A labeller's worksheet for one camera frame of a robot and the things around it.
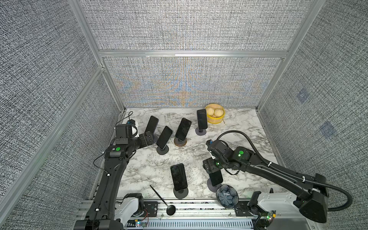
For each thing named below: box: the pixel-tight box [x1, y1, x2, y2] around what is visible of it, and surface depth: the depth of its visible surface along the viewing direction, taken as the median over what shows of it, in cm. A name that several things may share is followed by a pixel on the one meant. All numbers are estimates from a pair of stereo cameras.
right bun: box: [214, 108, 224, 117], surface depth 112 cm
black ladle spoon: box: [149, 184, 176, 216], surface depth 75 cm
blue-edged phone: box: [144, 115, 160, 135], surface depth 96 cm
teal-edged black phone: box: [156, 125, 173, 150], surface depth 92 cm
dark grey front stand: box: [173, 187, 189, 200], surface depth 80 cm
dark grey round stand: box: [156, 144, 170, 156], surface depth 96 cm
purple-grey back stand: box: [195, 126, 207, 136], surface depth 108 cm
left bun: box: [207, 107, 215, 116], surface depth 112 cm
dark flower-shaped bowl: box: [216, 184, 240, 209], surface depth 77 cm
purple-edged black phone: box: [196, 108, 208, 130], surface depth 100 cm
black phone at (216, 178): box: [208, 169, 224, 187], surface depth 77 cm
